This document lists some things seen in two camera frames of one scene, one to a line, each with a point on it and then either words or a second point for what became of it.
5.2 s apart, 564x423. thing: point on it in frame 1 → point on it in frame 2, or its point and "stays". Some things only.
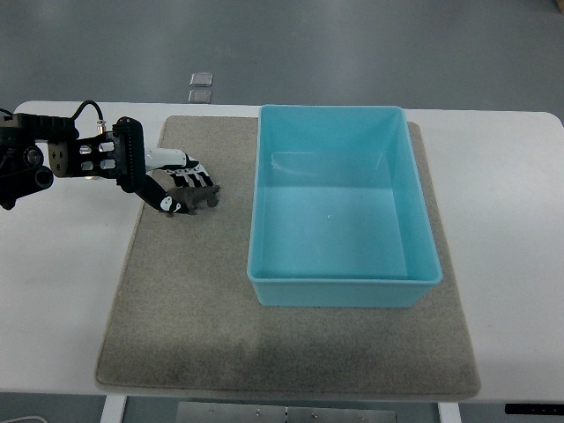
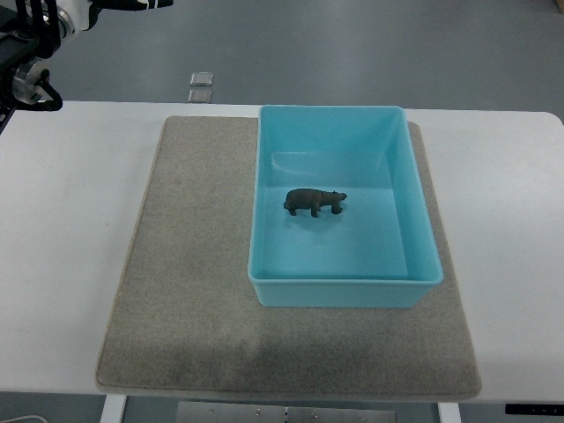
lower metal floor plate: [200, 96] stays
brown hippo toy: [195, 196] → [313, 200]
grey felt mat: [184, 317] stays
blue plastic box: [340, 214] stays
